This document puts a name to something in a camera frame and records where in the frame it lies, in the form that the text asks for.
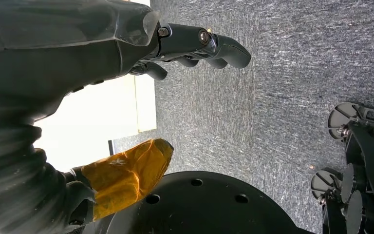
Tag black caster wheel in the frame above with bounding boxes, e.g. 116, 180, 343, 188
311, 169, 340, 200
327, 102, 359, 140

